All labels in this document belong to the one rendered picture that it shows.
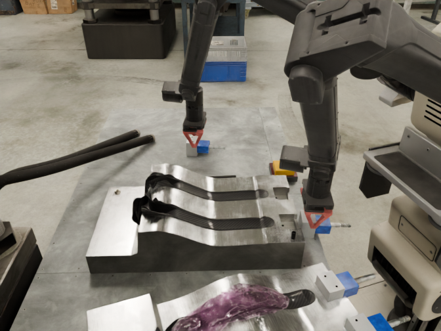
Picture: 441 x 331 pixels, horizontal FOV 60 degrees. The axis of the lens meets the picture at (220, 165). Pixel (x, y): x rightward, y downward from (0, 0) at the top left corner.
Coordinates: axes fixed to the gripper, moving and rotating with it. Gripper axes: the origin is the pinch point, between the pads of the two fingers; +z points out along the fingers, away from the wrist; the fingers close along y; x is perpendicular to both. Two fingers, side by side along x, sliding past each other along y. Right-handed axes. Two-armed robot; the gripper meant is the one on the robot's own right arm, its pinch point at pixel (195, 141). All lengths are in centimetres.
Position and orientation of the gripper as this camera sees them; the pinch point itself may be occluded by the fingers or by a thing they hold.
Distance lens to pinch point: 132.3
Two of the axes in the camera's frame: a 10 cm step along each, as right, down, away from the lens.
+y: -1.0, 5.8, -8.1
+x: 10.0, 0.7, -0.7
